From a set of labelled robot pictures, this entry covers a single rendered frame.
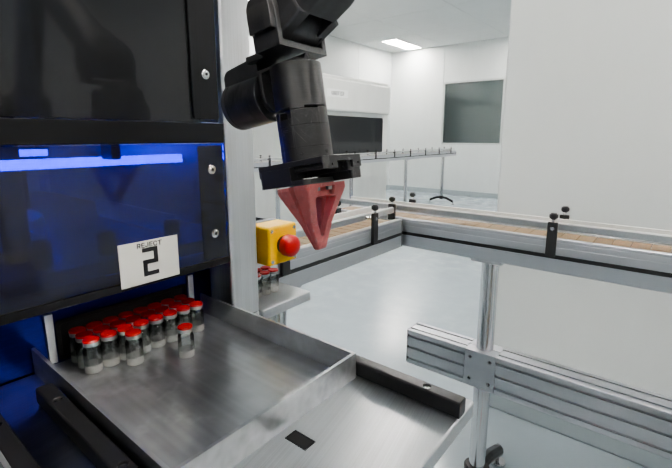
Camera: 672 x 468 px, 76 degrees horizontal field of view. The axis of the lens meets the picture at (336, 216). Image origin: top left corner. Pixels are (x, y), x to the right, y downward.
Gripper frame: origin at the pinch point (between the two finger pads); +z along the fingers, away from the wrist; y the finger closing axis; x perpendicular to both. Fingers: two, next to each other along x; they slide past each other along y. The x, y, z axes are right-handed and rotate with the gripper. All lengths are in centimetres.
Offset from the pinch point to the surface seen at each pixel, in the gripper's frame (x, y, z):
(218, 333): -2.8, 26.2, 14.7
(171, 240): 3.2, 25.1, -1.4
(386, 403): -3.7, -3.7, 20.2
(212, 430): 11.9, 8.2, 18.0
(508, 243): -82, 4, 16
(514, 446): -124, 23, 104
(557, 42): -143, -2, -47
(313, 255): -40, 37, 10
